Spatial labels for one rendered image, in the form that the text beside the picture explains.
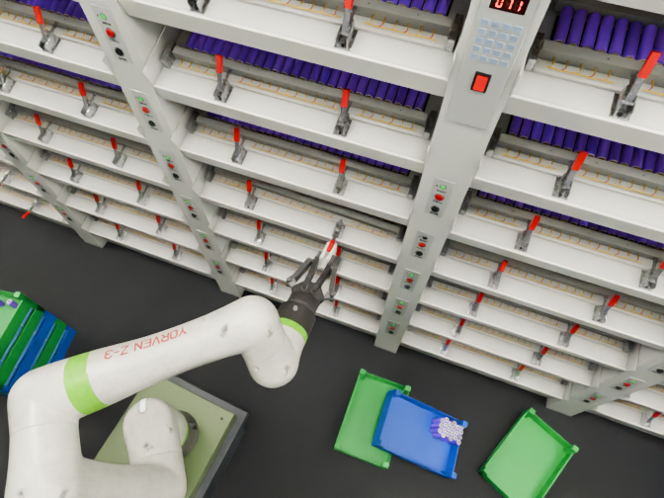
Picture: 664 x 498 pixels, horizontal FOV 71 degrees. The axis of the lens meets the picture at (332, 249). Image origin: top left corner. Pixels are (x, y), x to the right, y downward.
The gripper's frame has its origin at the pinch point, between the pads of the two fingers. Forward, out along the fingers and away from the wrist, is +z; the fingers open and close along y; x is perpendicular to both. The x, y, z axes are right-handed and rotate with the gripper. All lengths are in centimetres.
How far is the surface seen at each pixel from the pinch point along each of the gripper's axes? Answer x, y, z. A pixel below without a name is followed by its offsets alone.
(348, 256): -16.4, 2.4, 16.6
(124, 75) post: 39, -49, -4
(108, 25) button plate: 52, -47, -8
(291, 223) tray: 0.2, -13.2, 6.6
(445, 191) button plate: 32.7, 23.4, -2.9
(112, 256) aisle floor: -73, -106, 23
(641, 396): -38, 103, 18
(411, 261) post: 1.6, 21.5, 5.6
